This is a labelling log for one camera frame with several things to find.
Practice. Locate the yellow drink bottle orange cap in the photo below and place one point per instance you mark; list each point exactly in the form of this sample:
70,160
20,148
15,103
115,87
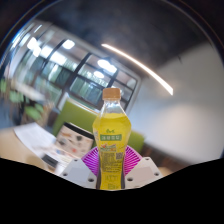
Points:
111,133

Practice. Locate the white paper sheet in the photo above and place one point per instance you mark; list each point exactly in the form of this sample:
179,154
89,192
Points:
33,135

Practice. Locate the green upholstered bench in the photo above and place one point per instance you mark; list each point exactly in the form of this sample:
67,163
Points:
75,116

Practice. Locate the black-framed printed table sign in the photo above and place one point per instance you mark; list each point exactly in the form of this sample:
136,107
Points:
74,141

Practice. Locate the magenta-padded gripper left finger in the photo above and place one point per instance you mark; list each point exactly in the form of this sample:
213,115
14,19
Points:
78,171

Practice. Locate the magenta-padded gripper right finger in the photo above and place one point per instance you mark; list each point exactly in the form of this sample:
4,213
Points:
141,170

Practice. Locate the long curved ceiling light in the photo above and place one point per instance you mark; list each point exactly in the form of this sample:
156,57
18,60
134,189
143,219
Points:
140,65

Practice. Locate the hanging pendant lamps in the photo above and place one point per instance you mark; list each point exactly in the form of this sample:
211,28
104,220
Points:
68,44

